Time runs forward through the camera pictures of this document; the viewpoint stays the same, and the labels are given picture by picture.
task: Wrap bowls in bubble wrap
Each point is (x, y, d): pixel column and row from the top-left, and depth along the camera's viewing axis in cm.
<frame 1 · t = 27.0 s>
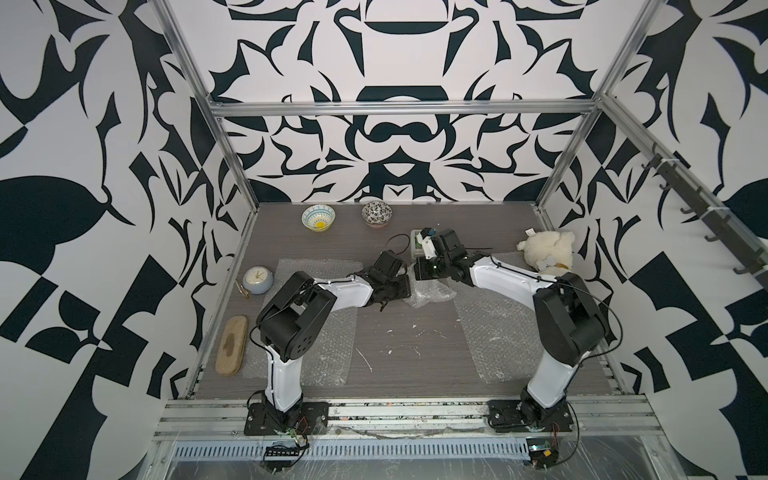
left hand: (409, 283, 96), fingers open
right hand: (412, 263, 93), fingers closed
middle bubble wrap sheet: (427, 291, 90), point 8 cm above the table
yellow centre patterned bowl: (318, 217, 117), point 2 cm above the table
black white patterned bowl: (376, 214, 117), point 2 cm above the table
left bubble wrap sheet: (334, 361, 85), on the table
right bubble wrap sheet: (504, 337, 89), on the table
white teddy bear: (551, 253, 97), point 9 cm above the table

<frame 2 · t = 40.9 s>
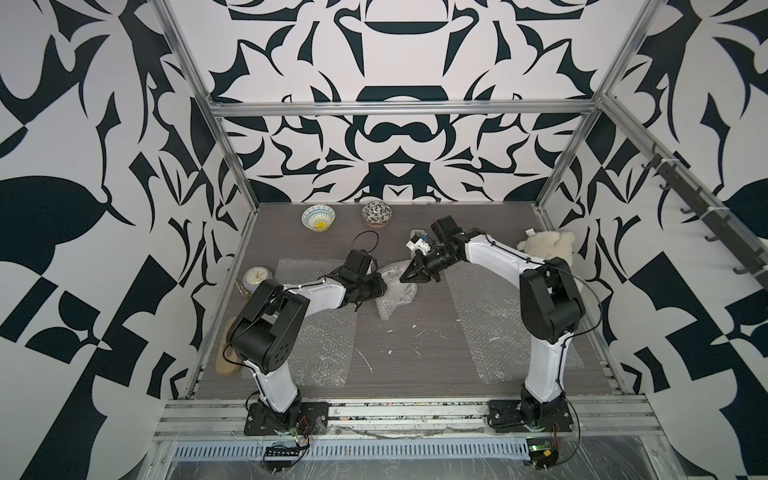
left hand: (383, 281, 95), fingers open
right hand: (402, 274, 87), fingers closed
middle bubble wrap sheet: (398, 293, 91), point 7 cm above the table
the other named things where they were.

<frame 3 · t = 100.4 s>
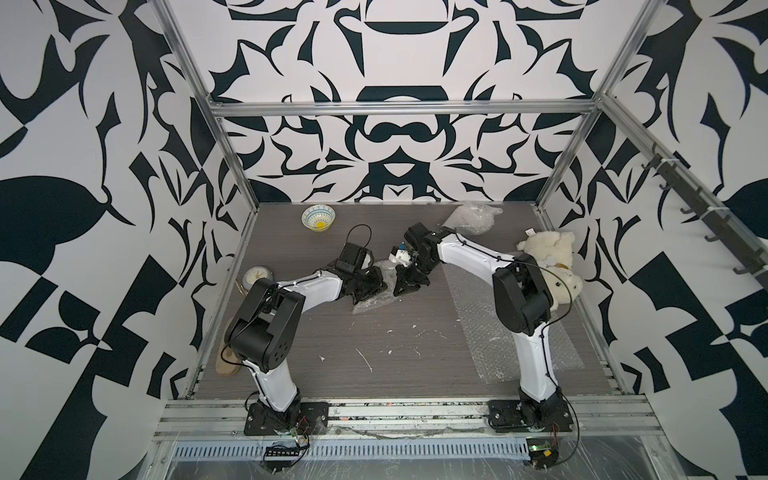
left hand: (387, 279, 93), fingers closed
right hand: (394, 287, 91), fingers closed
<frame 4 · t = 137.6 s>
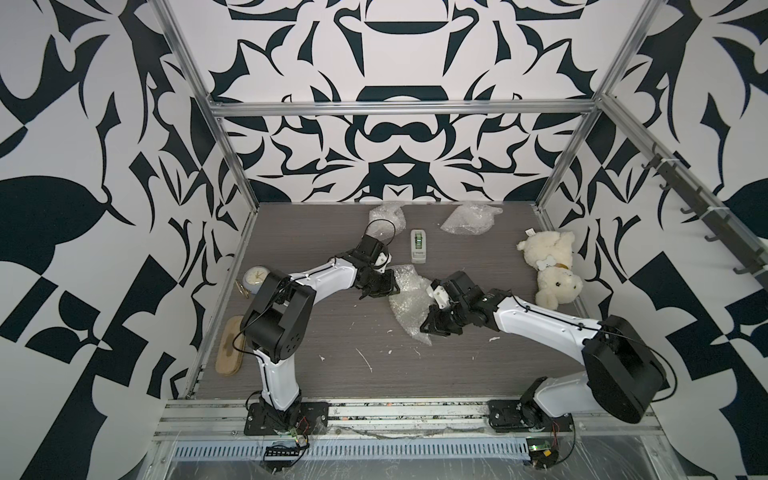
left hand: (396, 286, 92), fingers open
right hand: (418, 324, 83), fingers closed
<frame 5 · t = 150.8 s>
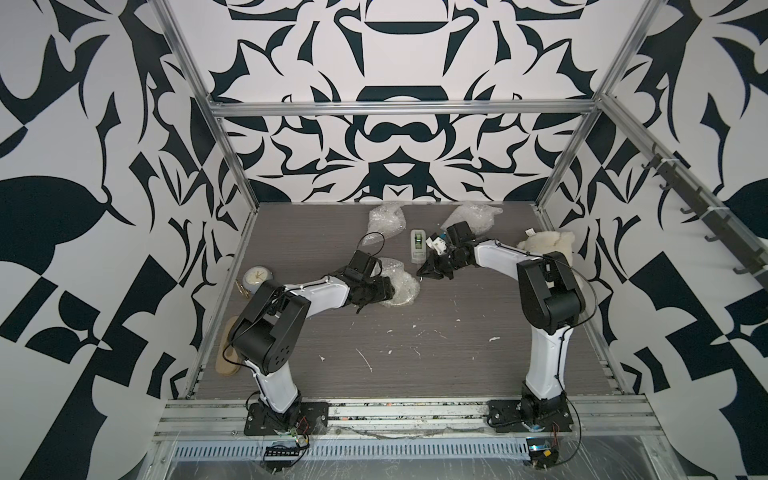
left hand: (385, 287, 95), fingers open
right hand: (417, 268, 96), fingers closed
